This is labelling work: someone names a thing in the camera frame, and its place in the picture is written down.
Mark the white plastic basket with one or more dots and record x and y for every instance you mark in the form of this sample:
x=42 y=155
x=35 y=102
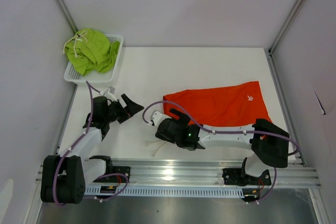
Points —
x=71 y=75

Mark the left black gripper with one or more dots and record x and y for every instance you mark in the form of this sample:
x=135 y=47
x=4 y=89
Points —
x=127 y=112

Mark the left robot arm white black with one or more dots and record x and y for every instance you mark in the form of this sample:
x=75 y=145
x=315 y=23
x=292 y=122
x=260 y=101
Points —
x=66 y=175

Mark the aluminium mounting rail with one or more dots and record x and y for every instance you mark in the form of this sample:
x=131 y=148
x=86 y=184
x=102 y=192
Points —
x=209 y=174

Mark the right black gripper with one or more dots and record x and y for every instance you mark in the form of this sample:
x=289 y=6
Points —
x=184 y=118

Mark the right aluminium frame post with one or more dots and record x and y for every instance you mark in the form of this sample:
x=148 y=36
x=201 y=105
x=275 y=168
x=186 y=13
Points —
x=298 y=4

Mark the aluminium frame post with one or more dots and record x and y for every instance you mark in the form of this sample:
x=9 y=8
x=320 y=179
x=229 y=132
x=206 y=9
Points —
x=67 y=15
x=298 y=4

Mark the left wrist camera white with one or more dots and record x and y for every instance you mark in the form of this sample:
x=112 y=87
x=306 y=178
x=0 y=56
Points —
x=109 y=93

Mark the lime green shorts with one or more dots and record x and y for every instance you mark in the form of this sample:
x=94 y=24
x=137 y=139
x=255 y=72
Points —
x=90 y=50

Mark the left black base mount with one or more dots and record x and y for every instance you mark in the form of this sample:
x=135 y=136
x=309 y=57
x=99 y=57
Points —
x=126 y=170

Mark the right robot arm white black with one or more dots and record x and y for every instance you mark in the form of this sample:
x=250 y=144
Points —
x=268 y=142

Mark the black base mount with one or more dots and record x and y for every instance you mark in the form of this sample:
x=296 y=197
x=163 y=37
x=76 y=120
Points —
x=235 y=176
x=126 y=170

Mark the slotted white cable duct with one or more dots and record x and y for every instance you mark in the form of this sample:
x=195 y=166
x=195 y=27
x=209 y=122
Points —
x=156 y=191

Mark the orange shorts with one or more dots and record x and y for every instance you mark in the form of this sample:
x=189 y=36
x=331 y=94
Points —
x=224 y=106

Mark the left aluminium frame post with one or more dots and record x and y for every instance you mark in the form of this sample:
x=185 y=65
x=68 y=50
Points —
x=67 y=15

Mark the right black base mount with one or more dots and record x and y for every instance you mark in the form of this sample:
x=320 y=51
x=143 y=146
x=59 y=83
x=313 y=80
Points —
x=235 y=176

